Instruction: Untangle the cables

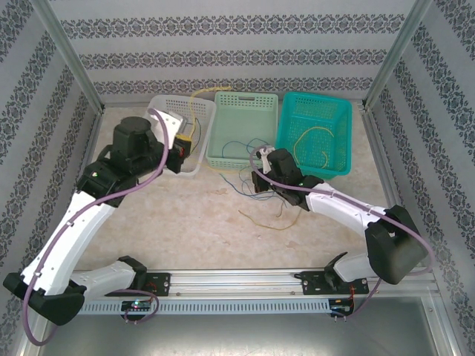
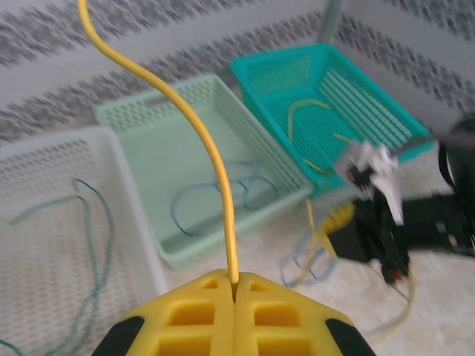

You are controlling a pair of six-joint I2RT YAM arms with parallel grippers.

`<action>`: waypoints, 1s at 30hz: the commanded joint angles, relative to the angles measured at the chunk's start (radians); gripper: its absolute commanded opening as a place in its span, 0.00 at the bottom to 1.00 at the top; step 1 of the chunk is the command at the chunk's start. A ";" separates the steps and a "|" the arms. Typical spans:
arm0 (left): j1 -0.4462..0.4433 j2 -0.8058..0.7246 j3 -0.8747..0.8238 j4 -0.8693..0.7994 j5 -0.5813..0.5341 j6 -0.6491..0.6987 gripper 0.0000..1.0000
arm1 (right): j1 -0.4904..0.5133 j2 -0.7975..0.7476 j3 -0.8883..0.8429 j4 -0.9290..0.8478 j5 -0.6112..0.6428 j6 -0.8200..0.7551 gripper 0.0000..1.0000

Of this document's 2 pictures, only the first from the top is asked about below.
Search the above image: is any dark green cable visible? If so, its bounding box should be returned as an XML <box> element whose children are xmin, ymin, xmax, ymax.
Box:
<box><xmin>189</xmin><ymin>116</ymin><xmax>203</xmax><ymax>155</ymax></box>

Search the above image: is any white plastic basket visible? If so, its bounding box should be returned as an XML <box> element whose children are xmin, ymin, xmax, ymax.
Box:
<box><xmin>146</xmin><ymin>94</ymin><xmax>218</xmax><ymax>178</ymax></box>

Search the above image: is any light green plastic basket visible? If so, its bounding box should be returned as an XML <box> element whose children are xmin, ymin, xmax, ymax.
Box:
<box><xmin>206</xmin><ymin>91</ymin><xmax>280</xmax><ymax>170</ymax></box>

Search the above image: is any teal plastic basket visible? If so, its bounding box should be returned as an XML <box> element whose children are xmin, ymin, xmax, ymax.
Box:
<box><xmin>275</xmin><ymin>91</ymin><xmax>353</xmax><ymax>182</ymax></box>

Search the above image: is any small circuit board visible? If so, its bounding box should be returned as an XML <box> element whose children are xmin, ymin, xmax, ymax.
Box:
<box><xmin>329</xmin><ymin>296</ymin><xmax>356</xmax><ymax>316</ymax></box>
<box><xmin>121</xmin><ymin>299</ymin><xmax>154</xmax><ymax>313</ymax></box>

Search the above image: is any grey metal panel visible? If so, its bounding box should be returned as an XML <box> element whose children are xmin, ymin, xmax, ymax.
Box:
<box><xmin>22</xmin><ymin>294</ymin><xmax>457</xmax><ymax>356</ymax></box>

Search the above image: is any aluminium side rail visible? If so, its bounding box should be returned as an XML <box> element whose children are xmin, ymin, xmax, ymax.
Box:
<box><xmin>361</xmin><ymin>107</ymin><xmax>422</xmax><ymax>267</ymax></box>
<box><xmin>51</xmin><ymin>107</ymin><xmax>107</xmax><ymax>271</ymax></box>

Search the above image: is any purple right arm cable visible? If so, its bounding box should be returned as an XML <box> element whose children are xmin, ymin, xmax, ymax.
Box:
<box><xmin>249</xmin><ymin>146</ymin><xmax>434</xmax><ymax>323</ymax></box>

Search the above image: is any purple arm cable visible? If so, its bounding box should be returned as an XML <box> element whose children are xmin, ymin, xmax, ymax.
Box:
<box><xmin>249</xmin><ymin>146</ymin><xmax>434</xmax><ymax>323</ymax></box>
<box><xmin>22</xmin><ymin>110</ymin><xmax>168</xmax><ymax>346</ymax></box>

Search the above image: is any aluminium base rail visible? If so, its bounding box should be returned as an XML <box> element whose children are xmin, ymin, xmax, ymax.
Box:
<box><xmin>72</xmin><ymin>269</ymin><xmax>435</xmax><ymax>297</ymax></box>

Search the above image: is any aluminium frame post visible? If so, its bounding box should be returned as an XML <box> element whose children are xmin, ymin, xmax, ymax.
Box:
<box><xmin>31</xmin><ymin>0</ymin><xmax>105</xmax><ymax>112</ymax></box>
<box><xmin>361</xmin><ymin>0</ymin><xmax>433</xmax><ymax>109</ymax></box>

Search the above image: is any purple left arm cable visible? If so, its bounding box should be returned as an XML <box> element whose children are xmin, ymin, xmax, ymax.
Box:
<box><xmin>22</xmin><ymin>110</ymin><xmax>168</xmax><ymax>346</ymax></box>

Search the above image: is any grey slotted cable duct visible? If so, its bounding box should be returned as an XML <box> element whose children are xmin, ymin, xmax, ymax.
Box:
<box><xmin>79</xmin><ymin>299</ymin><xmax>332</xmax><ymax>315</ymax></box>

